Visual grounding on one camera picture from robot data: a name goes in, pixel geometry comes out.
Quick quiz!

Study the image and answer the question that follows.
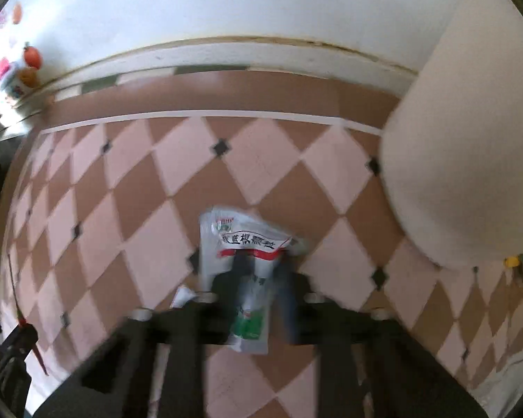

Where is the white green medicine sachet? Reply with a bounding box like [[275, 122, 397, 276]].
[[199, 206, 307, 355]]

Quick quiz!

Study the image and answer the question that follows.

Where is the orange fruit wall decoration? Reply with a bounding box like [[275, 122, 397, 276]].
[[23, 44, 42, 70]]

